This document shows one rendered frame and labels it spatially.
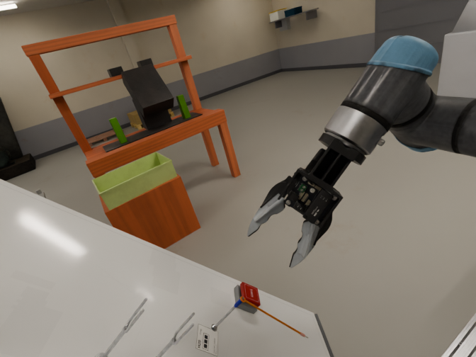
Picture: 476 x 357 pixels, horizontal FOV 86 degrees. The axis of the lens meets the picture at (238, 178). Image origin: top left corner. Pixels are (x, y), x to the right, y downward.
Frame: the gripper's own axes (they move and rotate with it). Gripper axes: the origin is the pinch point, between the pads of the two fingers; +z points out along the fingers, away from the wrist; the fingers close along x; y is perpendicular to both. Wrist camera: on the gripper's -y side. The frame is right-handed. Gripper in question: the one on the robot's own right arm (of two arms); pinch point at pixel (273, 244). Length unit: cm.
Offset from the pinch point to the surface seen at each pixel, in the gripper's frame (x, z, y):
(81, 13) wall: -751, -17, -539
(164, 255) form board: -18.6, 21.5, -8.8
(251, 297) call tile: 3.7, 20.0, -15.5
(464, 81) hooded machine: 100, -203, -375
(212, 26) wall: -553, -218, -826
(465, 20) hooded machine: 52, -254, -353
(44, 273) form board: -27.9, 22.5, 13.1
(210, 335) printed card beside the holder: 0.3, 24.3, -2.2
